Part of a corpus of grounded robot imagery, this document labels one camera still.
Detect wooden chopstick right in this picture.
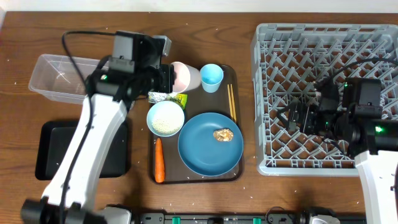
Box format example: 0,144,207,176
230,84,237,123

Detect brown serving tray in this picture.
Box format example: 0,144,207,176
149,65,243,184

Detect dark blue plate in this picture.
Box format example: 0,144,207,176
178,113,244,177

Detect orange carrot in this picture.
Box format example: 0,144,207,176
154,138,165,183

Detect wooden chopstick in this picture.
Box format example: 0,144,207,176
227,84,234,121
230,84,237,123

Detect black plastic bin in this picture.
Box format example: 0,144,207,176
35,120,130,180

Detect pink plastic cup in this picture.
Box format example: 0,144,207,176
172,62,201,93

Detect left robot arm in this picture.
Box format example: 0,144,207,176
21,30,175,223

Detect wooden chopstick left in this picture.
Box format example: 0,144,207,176
227,84,234,121

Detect foil snack wrapper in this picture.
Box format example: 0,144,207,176
148,91,188,110

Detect light blue plastic cup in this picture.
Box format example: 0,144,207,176
200,63,224,93

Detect light blue rice bowl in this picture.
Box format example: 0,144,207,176
146,101,185,137

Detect clear plastic bin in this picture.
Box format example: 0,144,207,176
29,54,86,105

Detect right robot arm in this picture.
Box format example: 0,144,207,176
277,78,397,223

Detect grey dishwasher rack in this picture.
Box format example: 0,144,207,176
251,24,397,177

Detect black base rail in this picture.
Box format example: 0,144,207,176
102,203,373,224

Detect dried mushroom piece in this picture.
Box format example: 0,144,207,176
213,128,234,142

